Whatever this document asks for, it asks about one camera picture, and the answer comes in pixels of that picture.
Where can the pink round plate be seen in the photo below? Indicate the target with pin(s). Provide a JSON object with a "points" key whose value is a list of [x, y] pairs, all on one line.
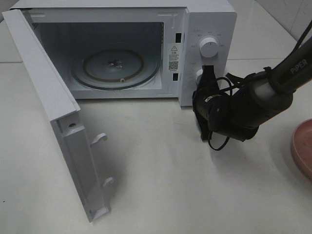
{"points": [[301, 148]]}

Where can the white microwave oven body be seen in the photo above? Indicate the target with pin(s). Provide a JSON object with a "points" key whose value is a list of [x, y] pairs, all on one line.
{"points": [[71, 30]]}

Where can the white upper power knob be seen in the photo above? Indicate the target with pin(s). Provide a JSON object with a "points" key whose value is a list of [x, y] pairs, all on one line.
{"points": [[209, 46]]}

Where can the white warning label sticker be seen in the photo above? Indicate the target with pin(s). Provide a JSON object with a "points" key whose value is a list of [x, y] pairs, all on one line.
{"points": [[173, 57]]}

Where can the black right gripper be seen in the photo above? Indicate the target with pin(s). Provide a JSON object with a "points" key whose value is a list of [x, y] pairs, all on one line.
{"points": [[213, 112]]}

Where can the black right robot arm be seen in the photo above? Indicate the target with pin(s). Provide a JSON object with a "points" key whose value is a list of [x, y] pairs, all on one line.
{"points": [[238, 111]]}

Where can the glass microwave turntable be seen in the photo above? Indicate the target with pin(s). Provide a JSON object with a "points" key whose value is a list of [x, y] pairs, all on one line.
{"points": [[116, 69]]}

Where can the white microwave door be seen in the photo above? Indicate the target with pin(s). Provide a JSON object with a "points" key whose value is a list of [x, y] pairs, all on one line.
{"points": [[62, 111]]}

